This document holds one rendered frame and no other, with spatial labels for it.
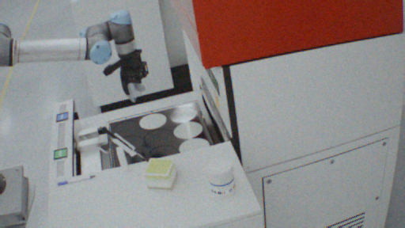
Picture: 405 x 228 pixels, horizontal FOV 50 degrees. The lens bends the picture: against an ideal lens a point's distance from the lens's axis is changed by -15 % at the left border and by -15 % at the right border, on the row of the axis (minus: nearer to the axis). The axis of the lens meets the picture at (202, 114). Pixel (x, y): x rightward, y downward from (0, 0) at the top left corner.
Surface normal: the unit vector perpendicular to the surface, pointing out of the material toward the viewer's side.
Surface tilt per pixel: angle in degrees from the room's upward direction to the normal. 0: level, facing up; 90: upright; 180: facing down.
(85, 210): 0
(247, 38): 90
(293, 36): 90
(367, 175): 90
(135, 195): 0
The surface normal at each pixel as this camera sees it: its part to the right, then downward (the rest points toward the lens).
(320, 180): 0.21, 0.49
